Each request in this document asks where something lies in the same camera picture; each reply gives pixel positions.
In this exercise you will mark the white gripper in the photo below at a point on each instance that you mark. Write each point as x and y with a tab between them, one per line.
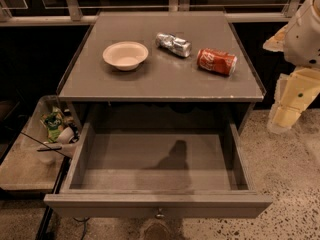
304	40

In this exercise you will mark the red coke can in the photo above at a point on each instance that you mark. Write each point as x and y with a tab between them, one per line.
216	61

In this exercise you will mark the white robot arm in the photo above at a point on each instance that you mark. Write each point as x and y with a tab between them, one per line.
299	41

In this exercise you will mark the crushed silver can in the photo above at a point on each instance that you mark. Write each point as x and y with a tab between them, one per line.
176	45

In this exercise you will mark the grey cabinet with flat top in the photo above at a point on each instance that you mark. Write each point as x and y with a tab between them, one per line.
163	77

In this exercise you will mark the small metal drawer knob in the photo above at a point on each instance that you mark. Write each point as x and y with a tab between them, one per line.
160	214

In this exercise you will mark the open grey top drawer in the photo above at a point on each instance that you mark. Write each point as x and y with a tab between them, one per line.
133	159

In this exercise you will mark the white paper bowl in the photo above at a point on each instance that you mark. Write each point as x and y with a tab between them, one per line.
125	56

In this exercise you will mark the metal window railing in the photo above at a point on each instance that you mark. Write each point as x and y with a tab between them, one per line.
85	12

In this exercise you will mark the white cup in bin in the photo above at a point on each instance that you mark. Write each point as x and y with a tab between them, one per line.
65	136

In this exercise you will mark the green snack bag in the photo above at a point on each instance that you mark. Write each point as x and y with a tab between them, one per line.
54	124

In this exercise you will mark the black pen in bin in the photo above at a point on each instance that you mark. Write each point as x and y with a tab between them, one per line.
45	149

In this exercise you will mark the clear plastic bin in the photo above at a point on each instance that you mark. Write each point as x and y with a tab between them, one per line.
25	167

